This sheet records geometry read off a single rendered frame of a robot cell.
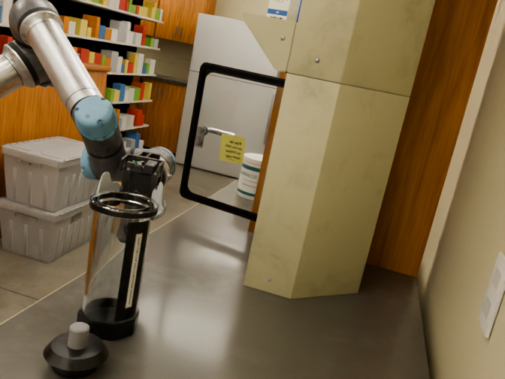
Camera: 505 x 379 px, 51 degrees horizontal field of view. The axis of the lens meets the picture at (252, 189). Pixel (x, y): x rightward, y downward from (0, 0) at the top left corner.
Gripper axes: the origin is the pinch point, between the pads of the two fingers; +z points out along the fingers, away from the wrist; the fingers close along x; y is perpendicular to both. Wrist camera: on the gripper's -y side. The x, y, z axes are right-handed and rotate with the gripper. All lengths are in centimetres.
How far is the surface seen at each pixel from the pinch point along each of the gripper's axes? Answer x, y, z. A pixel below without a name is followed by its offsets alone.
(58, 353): -3.2, -16.6, 16.1
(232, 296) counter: 21.2, -20.0, -19.4
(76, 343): -1.4, -15.6, 14.4
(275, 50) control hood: 20.3, 31.0, -26.4
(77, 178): -76, -61, -234
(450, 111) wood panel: 68, 25, -52
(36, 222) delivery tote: -91, -88, -216
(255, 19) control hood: 15.2, 36.0, -27.7
